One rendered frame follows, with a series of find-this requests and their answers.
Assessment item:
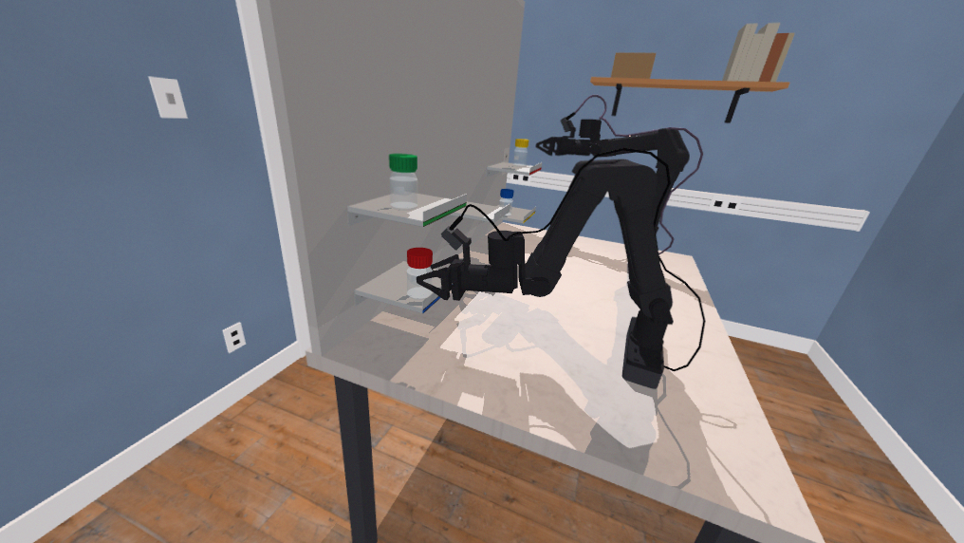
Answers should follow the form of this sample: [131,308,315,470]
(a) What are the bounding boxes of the clear bottle with green cap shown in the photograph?
[389,154,417,211]

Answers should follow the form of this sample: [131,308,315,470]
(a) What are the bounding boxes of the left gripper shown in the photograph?
[417,229,490,301]

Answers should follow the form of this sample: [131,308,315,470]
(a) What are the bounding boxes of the clear bottle with red cap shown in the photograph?
[407,248,433,300]

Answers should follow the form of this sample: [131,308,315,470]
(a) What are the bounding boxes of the clear bottle with yellow cap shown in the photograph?
[513,140,528,167]

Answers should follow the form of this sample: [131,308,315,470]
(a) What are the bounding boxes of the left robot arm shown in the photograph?
[483,159,674,374]

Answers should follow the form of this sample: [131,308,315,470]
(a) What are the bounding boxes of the blue-capped clear bottle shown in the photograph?
[499,189,514,216]

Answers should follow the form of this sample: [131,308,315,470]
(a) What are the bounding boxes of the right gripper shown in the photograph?
[536,121,577,156]

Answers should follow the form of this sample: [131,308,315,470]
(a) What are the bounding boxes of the grey wall panel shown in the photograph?
[256,0,525,356]

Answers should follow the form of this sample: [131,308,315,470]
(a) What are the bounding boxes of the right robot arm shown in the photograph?
[574,119,690,234]

